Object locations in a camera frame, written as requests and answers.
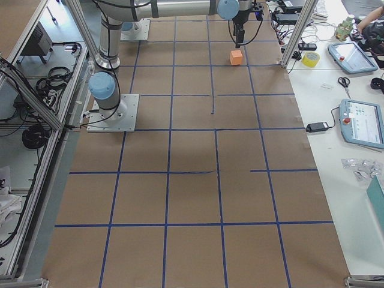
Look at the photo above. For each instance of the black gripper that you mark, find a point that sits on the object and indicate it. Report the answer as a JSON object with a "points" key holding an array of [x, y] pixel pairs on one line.
{"points": [[239, 17]]}

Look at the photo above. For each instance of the orange foam cube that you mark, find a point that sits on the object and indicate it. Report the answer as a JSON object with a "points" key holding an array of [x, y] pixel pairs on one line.
{"points": [[236, 57]]}

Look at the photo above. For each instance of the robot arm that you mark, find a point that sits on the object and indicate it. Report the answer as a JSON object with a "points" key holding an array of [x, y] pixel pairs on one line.
{"points": [[184, 77]]}

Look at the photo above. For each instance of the black power adapter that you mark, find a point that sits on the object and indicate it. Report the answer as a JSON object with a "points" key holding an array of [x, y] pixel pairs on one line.
{"points": [[286, 19]]}

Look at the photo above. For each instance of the yellow tape roll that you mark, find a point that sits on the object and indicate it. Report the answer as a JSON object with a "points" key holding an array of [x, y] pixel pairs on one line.
{"points": [[311, 59]]}

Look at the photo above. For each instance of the teach pendant far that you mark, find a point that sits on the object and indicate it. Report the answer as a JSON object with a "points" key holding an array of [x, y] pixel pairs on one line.
{"points": [[351, 58]]}

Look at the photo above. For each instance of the teach pendant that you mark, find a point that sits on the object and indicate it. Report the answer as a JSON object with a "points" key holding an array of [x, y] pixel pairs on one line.
{"points": [[361, 123], [351, 58]]}

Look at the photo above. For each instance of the black scissors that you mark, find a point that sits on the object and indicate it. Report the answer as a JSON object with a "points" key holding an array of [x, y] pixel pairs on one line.
{"points": [[345, 82]]}

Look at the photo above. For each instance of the black power brick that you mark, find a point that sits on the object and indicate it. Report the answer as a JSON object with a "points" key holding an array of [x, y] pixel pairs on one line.
{"points": [[317, 127]]}

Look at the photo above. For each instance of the teach pendant near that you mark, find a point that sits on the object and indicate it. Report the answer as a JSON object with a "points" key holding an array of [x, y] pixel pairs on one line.
{"points": [[361, 123]]}

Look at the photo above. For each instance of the bag of screws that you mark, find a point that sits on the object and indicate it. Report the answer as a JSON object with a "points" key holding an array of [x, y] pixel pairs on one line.
{"points": [[363, 169]]}

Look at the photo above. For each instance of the grey control box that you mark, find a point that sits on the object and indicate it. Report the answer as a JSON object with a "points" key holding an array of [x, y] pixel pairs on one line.
{"points": [[39, 44]]}

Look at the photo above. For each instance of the teal box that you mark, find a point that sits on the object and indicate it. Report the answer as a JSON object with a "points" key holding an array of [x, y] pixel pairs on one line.
{"points": [[375, 195]]}

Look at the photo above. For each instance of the aluminium frame post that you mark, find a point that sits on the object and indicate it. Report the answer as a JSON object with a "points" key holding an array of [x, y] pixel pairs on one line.
{"points": [[304, 17]]}

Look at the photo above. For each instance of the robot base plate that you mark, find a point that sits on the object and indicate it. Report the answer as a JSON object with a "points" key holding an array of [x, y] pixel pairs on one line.
{"points": [[135, 31], [124, 119]]}

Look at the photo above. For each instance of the aluminium frame rail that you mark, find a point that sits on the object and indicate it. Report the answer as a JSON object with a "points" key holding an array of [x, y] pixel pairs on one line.
{"points": [[24, 89]]}

